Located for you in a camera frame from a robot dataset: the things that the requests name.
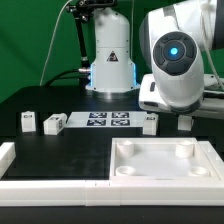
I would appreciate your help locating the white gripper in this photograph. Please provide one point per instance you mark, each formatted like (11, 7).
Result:
(150, 100)

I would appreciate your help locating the white left fence rail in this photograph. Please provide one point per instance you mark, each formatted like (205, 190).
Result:
(7, 156)

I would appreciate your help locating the white square tabletop tray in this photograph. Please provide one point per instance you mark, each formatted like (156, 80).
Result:
(141, 159)

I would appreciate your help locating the white front fence rail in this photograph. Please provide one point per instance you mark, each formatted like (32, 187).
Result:
(108, 193)

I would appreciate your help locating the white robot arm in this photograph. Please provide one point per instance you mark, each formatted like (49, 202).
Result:
(172, 39)

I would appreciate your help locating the white tag marker sheet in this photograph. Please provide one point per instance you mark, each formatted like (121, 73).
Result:
(106, 119)

